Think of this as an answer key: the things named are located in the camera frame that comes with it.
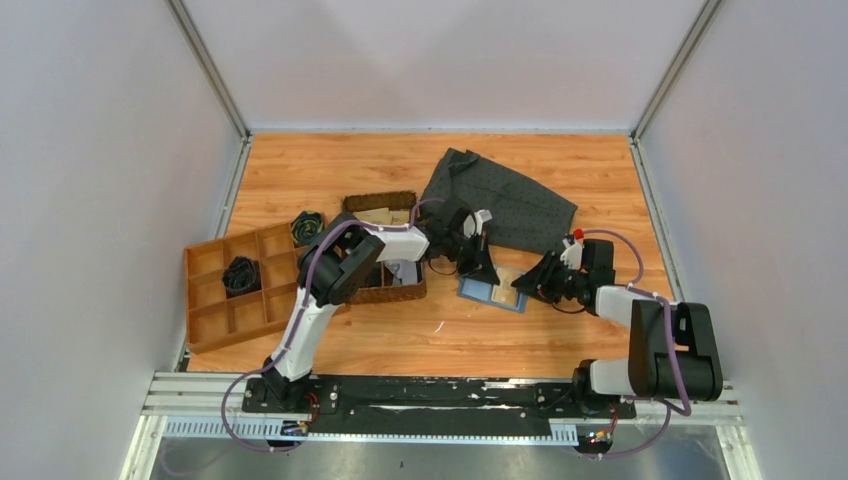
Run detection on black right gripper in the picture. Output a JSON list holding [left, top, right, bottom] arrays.
[[513, 251, 589, 306]]

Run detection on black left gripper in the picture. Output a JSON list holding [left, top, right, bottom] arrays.
[[441, 231, 499, 286]]

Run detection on teal leather card holder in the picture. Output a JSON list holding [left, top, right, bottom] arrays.
[[458, 267, 528, 314]]

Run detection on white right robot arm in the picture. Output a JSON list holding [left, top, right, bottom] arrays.
[[512, 231, 724, 418]]

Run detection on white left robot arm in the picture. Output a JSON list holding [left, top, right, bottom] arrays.
[[259, 198, 500, 413]]

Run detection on dark grey dotted cloth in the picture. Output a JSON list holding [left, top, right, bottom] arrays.
[[423, 148, 577, 254]]

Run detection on woven wicker basket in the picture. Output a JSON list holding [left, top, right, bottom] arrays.
[[341, 190, 427, 305]]

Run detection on black rolled tie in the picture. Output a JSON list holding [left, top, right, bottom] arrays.
[[221, 256, 261, 298]]

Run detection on wooden compartment tray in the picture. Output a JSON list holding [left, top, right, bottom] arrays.
[[183, 211, 326, 354]]

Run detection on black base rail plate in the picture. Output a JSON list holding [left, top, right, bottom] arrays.
[[241, 375, 636, 437]]

